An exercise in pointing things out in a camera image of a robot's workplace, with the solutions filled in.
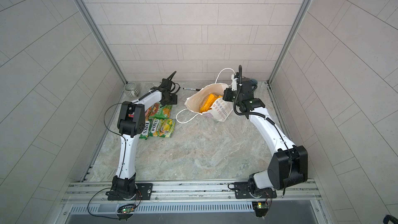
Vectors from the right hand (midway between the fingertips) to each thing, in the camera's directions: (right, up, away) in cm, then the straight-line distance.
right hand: (223, 90), depth 81 cm
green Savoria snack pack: (-37, -22, +8) cm, 44 cm away
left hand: (-30, -5, +26) cm, 40 cm away
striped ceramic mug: (-62, +1, +27) cm, 68 cm away
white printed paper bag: (-1, -11, +1) cm, 11 cm away
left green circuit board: (-42, -51, -17) cm, 68 cm away
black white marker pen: (-19, +1, +30) cm, 36 cm away
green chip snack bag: (-36, -13, +15) cm, 41 cm away
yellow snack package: (-8, -7, +6) cm, 12 cm away
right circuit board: (+15, -54, -13) cm, 57 cm away
